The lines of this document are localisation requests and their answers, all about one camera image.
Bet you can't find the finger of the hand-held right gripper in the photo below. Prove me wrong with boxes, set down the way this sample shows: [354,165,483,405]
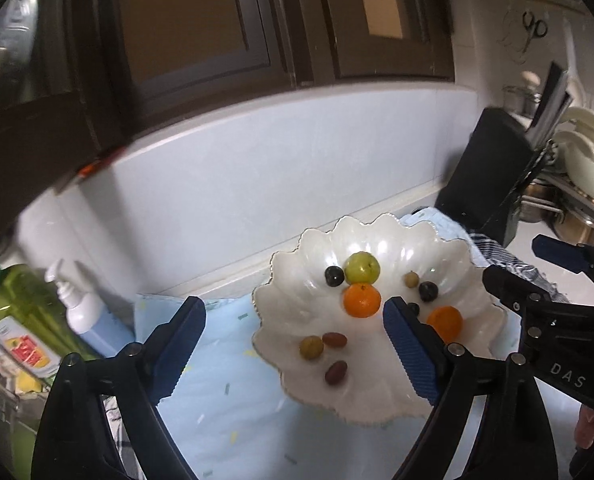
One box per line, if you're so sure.
[531,234,594,308]
[482,265,594,333]

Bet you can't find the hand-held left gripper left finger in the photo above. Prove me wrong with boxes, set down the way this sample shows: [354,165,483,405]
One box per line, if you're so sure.
[29,296,208,480]

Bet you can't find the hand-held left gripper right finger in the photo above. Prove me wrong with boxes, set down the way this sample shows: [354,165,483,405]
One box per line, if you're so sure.
[383,296,560,480]

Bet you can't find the orange mandarin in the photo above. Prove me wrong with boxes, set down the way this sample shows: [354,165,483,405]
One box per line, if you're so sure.
[426,306,464,343]
[343,282,381,319]

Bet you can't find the large dark red date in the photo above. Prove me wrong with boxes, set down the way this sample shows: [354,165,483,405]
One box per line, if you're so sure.
[324,360,349,386]

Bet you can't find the large yellow-green citrus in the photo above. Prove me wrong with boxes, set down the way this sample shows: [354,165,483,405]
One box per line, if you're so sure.
[344,251,381,284]

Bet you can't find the white scalloped ceramic bowl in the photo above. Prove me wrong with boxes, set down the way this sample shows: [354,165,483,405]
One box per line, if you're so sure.
[251,212,509,428]

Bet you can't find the person's right hand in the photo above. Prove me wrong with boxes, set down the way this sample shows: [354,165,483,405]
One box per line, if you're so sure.
[574,402,594,451]

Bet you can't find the blue checkered cloth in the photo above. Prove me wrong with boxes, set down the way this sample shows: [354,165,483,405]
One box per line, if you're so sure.
[102,230,573,480]

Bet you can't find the steel steamer pot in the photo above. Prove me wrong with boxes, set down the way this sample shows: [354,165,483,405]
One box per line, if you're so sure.
[552,200,594,246]

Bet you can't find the steel cooking pot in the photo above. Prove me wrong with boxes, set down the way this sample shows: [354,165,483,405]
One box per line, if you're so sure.
[520,177,560,223]

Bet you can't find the white pump bottle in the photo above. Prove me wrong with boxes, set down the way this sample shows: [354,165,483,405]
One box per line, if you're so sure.
[44,258,132,358]

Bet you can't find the white ceramic pot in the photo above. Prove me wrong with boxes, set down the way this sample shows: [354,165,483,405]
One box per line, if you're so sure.
[552,105,594,201]

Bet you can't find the black knife block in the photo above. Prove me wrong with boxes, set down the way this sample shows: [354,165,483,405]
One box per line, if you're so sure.
[434,106,553,248]

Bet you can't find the yellow sponge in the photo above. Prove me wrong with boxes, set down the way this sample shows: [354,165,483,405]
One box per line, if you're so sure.
[14,370,52,396]

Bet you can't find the set of kitchen knives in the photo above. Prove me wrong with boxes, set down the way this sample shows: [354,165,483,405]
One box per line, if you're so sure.
[524,60,575,146]

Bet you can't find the green dish soap bottle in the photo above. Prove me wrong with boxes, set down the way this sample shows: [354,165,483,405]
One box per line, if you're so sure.
[0,258,100,378]

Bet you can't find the white ladle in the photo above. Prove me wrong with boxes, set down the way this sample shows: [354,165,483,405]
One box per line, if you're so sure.
[564,74,586,111]

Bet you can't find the black scissors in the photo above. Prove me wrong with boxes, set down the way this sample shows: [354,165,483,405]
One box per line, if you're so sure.
[521,10,549,53]

